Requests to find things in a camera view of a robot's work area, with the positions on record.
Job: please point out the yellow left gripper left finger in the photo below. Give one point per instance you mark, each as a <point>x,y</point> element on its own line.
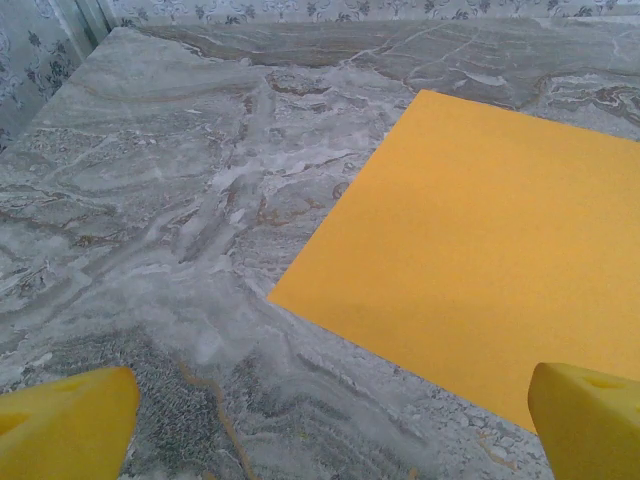
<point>65,425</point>

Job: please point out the orange paper sheet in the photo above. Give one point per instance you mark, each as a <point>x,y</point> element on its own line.
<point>475,250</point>

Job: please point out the aluminium frame post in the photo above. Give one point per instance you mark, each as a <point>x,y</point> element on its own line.
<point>95,20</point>

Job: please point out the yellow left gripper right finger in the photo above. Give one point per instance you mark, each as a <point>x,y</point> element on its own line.
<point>590,430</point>

